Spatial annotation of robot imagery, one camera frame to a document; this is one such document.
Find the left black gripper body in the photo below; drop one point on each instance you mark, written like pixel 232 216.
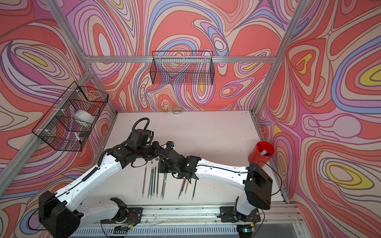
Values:
pixel 149 152

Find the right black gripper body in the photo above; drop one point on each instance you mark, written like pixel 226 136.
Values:
pixel 164 168

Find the dark blue pencil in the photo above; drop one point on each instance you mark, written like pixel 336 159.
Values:
pixel 151 182
pixel 154 182

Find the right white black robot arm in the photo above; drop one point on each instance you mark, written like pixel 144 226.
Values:
pixel 253 180

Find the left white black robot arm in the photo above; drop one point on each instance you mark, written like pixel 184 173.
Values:
pixel 60 213

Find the bundle of coloured pencils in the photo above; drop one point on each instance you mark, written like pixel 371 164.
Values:
pixel 182 188

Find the black pencil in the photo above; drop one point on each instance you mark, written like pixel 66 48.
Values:
pixel 193 191

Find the white marker in basket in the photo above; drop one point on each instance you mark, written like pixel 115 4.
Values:
pixel 79 137

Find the white tape roll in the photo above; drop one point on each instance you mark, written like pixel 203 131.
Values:
pixel 83 118

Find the red plastic cup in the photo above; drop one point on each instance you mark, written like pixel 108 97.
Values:
pixel 262 153

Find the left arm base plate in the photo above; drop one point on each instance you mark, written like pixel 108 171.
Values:
pixel 131 216

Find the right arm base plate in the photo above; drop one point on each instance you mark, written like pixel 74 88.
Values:
pixel 228 214

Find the left wall wire basket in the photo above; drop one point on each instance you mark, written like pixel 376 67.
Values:
pixel 57 129

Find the wall wire basket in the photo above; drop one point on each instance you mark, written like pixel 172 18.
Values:
pixel 182 67
pixel 57 129

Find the back wall wire basket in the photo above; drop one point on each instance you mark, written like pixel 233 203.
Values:
pixel 182 67

